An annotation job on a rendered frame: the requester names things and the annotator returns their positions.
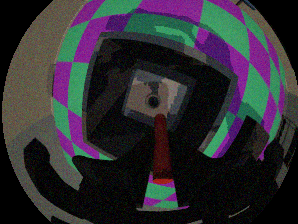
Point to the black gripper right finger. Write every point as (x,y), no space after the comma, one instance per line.
(192,169)

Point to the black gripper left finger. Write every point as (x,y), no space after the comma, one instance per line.
(130,171)

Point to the dark red peg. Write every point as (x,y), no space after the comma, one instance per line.
(162,162)

